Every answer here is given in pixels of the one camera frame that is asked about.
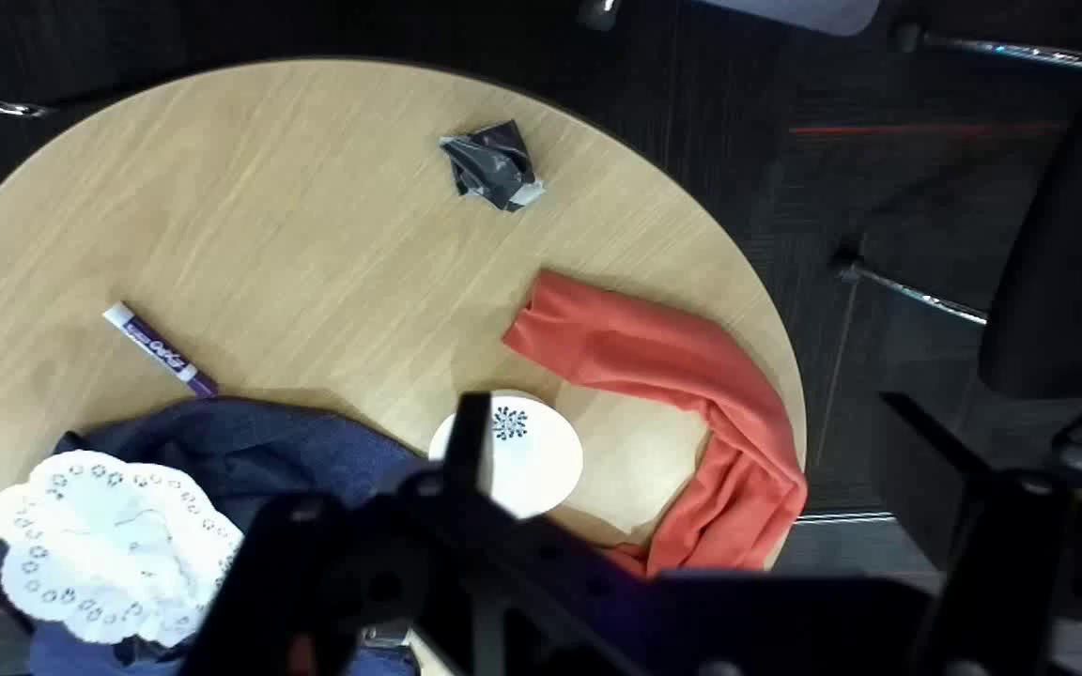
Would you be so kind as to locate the white paper doily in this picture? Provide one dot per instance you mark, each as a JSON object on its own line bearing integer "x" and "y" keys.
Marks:
{"x": 102, "y": 539}

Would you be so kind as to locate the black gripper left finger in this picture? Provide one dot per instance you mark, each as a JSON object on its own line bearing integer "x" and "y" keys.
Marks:
{"x": 355, "y": 563}

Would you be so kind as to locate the orange cloth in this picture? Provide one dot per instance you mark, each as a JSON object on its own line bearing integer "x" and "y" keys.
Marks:
{"x": 640, "y": 351}

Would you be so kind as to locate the white bowl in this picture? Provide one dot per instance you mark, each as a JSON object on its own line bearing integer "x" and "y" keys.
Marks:
{"x": 536, "y": 455}

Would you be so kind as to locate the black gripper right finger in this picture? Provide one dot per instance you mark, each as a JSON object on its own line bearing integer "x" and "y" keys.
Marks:
{"x": 997, "y": 563}

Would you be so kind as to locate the purple and white marker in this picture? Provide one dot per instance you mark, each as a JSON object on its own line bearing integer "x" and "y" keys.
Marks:
{"x": 152, "y": 344}

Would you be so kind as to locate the crumpled black grey wrapper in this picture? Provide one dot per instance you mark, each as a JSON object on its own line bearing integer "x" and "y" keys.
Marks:
{"x": 491, "y": 164}

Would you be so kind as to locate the black office chair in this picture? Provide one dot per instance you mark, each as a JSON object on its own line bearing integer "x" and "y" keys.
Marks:
{"x": 1070, "y": 248}

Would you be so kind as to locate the dark blue cloth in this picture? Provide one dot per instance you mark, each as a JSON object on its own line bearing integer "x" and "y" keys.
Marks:
{"x": 252, "y": 452}

